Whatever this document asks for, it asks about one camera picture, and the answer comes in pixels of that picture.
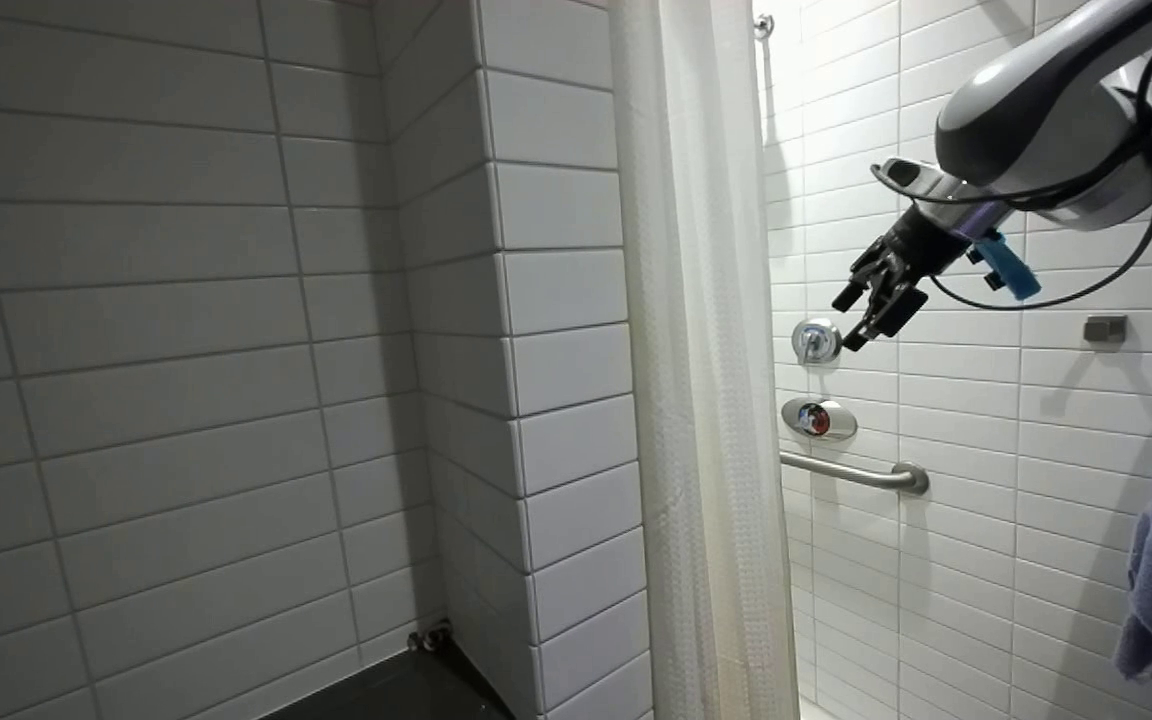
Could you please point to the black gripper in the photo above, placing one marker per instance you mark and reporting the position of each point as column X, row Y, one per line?
column 921, row 247

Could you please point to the white shower curtain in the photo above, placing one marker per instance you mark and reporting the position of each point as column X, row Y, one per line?
column 702, row 403

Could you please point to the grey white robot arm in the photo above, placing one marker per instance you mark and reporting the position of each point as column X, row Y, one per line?
column 1057, row 120

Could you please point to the round chrome shower knob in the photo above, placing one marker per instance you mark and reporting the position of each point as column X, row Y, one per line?
column 813, row 342

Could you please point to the chrome grab bar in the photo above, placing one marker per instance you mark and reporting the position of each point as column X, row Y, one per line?
column 856, row 474

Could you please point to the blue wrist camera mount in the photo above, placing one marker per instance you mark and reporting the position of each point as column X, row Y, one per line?
column 1004, row 264

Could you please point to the dark wall hook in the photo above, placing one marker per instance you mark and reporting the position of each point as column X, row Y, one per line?
column 1107, row 330

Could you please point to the chrome vertical shower rail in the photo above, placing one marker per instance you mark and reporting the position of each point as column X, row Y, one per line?
column 767, row 64

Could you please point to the small metal floor bracket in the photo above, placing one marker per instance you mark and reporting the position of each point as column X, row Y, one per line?
column 430, row 642

